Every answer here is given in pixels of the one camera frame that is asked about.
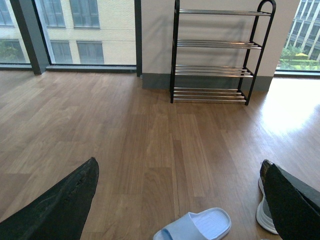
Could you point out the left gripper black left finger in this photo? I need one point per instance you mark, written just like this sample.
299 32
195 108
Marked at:
60 213

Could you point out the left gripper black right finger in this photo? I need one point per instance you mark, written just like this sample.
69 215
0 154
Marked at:
293 204

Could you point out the grey knit sneaker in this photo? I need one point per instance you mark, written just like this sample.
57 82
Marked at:
263 214

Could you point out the light blue slide slipper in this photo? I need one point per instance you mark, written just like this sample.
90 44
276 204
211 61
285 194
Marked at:
210 224

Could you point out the black metal shoe rack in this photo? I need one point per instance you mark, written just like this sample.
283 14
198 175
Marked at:
216 54

